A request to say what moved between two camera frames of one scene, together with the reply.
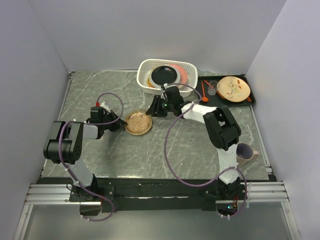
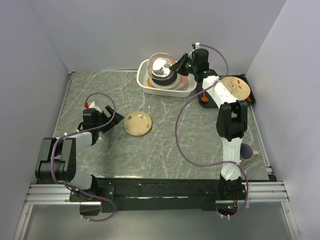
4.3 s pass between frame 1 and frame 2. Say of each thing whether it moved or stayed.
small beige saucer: stayed
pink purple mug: stayed
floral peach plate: stayed
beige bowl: moved
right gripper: moved
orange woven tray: stayed
